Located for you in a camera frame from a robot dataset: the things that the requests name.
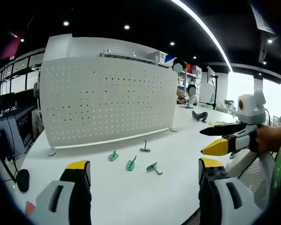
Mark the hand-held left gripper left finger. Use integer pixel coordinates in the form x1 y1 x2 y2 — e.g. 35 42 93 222
35 160 92 225

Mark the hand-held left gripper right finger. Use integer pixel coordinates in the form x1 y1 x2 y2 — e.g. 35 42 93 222
198 157 264 225

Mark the white perforated mounting plate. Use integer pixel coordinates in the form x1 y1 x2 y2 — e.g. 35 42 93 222
40 57 179 157

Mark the person's right hand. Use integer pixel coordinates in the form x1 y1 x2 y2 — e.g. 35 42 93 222
255 123 281 153

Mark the yellow flat object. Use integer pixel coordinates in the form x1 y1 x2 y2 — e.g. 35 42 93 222
209 120 228 127

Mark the orange object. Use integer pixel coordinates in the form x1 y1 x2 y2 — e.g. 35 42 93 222
25 201 37 216

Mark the grey mesh chair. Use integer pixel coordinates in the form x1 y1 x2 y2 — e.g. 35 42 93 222
237 151 276 210

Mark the black oval object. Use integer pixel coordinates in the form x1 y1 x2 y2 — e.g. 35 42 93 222
15 169 30 193

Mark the black headset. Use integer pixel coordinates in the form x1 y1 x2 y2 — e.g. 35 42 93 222
192 110 208 124

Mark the black tripod stand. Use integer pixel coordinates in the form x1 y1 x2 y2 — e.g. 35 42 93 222
204 74 220 110

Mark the ceiling light strip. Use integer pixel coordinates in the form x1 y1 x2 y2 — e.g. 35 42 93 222
172 0 234 73

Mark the thin gripper cable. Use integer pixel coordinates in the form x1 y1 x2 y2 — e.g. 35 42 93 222
263 106 272 127

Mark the white partition wall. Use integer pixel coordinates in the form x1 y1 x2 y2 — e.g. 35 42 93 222
44 33 178 71

